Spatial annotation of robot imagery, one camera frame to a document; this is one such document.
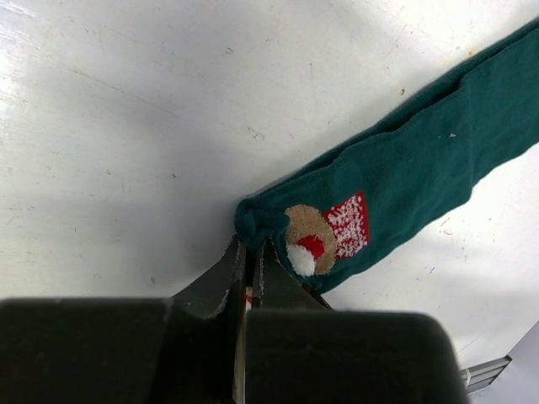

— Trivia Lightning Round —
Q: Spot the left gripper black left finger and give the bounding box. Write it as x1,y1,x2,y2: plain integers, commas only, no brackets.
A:
1,239,246,403

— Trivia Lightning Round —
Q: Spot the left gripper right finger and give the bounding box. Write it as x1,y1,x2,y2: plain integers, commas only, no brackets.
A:
244,243,467,403

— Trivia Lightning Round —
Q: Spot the dark green reindeer sock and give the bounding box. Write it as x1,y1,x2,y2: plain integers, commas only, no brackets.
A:
234,21,538,293

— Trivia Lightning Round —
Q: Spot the aluminium front rail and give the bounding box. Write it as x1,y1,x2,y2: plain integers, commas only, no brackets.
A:
460,355,512,395

